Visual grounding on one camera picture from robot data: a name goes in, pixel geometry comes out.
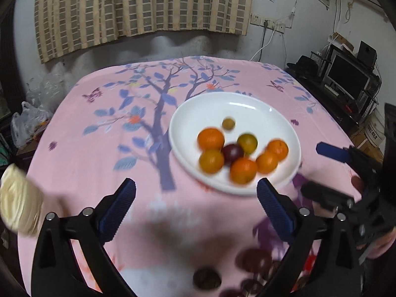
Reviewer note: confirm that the dark round plum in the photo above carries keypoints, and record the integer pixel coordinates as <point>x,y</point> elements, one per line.
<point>255,260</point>

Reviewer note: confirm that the orange yellow tomato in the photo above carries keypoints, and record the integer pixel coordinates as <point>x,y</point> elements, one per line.
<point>211,161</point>

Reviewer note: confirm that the dark purple plum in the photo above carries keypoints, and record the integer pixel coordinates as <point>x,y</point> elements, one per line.
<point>231,153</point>

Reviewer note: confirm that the black monitor on rack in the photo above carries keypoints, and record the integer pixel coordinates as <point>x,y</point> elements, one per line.
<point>347,76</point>

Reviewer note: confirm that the large orange mandarin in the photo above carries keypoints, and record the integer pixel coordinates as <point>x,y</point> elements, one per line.
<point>210,138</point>

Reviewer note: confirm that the dark water chestnut middle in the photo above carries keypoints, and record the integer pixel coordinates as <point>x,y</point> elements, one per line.
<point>207,279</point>

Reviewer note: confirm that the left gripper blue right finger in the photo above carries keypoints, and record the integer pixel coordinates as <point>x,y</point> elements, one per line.
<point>279,210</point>

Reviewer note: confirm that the small orange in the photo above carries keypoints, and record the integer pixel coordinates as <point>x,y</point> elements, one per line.
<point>279,148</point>

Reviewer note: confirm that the striped beige curtain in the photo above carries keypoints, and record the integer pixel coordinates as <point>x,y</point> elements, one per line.
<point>65,26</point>

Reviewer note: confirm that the right hand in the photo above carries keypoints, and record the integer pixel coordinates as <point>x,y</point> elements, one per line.
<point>381,245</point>

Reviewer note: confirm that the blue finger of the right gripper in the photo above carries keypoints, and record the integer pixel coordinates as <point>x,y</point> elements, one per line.
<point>329,151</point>
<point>326,197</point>

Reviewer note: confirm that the white plastic bag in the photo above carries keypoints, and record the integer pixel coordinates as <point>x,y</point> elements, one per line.
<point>24,125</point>

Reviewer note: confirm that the plastic cup with cream lid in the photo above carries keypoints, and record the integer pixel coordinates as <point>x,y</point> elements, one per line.
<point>21,202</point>

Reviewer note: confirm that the cardboard box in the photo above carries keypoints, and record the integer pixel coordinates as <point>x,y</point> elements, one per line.
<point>370,136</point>

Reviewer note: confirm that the white oval plate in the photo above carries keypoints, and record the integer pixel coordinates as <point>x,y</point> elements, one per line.
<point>233,114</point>

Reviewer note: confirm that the greenish yellow citrus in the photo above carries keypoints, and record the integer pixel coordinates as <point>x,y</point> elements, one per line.
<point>248,143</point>

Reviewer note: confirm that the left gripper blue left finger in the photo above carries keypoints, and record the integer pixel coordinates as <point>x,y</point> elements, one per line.
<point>113,208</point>

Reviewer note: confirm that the wall power strip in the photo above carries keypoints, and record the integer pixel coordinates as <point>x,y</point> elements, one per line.
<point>274,25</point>

